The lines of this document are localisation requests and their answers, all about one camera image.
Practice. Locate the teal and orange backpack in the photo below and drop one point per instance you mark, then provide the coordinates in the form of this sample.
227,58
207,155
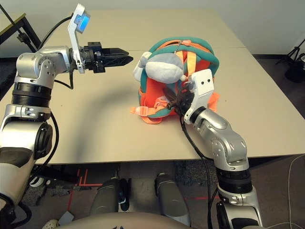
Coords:
152,93

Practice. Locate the black tripod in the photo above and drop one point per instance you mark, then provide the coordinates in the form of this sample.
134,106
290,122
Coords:
294,51

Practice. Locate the black stand pole with clamp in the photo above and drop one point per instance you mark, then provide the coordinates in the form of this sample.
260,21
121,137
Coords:
21,37

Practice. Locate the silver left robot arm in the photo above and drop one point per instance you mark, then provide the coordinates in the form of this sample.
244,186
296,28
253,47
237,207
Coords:
35,64

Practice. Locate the grey robot torso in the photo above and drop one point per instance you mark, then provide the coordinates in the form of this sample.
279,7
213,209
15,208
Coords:
119,221

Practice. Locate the grey white plush toy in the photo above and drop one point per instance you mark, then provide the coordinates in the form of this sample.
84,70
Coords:
164,69

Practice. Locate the black shoe with teal sole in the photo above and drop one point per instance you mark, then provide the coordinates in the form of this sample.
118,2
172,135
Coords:
124,198

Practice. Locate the grey robot left leg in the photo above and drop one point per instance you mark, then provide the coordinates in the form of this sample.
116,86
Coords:
104,198

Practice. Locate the white perforated shoe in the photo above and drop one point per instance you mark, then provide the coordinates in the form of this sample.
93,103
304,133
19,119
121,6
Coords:
51,224

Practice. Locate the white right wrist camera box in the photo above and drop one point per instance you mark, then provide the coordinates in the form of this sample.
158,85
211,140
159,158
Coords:
202,83

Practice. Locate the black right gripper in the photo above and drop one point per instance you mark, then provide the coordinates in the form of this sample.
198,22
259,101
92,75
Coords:
183,102

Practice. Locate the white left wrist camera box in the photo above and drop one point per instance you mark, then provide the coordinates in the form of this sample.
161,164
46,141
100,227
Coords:
76,43

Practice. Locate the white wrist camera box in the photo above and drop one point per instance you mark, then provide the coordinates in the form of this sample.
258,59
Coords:
202,83
76,43

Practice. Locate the small grey floor box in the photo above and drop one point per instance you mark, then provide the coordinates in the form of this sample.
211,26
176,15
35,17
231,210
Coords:
66,218

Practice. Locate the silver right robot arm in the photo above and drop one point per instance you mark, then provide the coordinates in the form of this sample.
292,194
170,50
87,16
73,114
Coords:
226,143

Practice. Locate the black table foot beam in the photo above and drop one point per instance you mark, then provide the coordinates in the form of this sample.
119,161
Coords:
59,175

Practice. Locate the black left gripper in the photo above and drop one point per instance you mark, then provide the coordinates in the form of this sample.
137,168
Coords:
93,57

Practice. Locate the black bag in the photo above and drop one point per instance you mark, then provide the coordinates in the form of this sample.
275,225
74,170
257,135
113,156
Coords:
295,72

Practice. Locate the white and black shoe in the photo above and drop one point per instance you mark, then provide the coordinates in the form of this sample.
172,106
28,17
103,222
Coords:
38,183

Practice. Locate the dark metal table leg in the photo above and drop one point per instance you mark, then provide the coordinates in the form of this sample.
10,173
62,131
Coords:
32,33

